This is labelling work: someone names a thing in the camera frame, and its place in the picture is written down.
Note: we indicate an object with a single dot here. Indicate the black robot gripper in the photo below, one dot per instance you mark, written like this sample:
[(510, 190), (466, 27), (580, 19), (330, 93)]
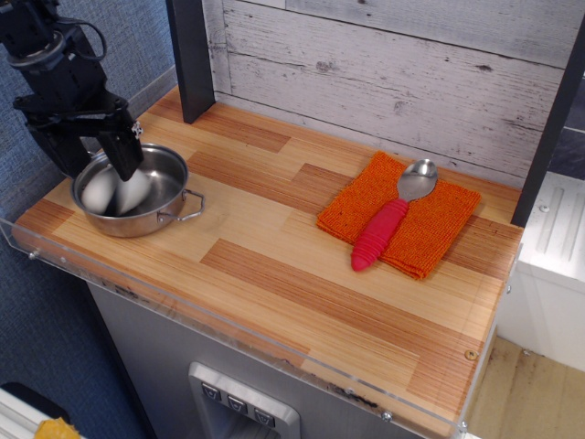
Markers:
[(74, 91)]

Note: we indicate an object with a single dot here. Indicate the white egg with black band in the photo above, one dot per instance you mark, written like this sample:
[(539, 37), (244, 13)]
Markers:
[(107, 195)]

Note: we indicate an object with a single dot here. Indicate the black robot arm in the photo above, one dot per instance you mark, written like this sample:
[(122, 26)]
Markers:
[(34, 31)]

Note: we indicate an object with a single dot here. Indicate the clear acrylic table guard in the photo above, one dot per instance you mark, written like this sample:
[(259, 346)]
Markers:
[(256, 272)]

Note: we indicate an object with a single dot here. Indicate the silver toy fridge cabinet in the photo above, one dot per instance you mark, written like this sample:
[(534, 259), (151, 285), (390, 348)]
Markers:
[(156, 352)]

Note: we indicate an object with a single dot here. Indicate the white and black corner object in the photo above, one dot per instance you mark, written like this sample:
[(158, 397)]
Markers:
[(23, 409)]

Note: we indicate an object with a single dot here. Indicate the yellow object at corner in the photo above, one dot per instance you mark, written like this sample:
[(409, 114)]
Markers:
[(56, 429)]

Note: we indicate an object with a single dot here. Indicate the silver dispenser button panel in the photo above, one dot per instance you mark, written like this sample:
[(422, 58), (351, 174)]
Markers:
[(229, 408)]

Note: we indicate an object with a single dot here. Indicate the orange knitted cloth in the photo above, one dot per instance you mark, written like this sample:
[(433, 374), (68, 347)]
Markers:
[(411, 236)]

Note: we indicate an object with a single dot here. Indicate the white side cabinet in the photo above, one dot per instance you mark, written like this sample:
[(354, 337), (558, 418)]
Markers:
[(542, 309)]

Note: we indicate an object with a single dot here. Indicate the stainless steel two-handled pot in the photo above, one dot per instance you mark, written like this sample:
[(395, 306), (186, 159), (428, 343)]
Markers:
[(169, 199)]

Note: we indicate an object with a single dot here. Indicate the metal spoon with red handle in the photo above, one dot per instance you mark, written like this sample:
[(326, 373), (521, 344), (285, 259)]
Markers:
[(417, 181)]

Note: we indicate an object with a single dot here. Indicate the dark right vertical post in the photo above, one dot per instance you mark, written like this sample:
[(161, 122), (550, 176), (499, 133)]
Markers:
[(557, 117)]

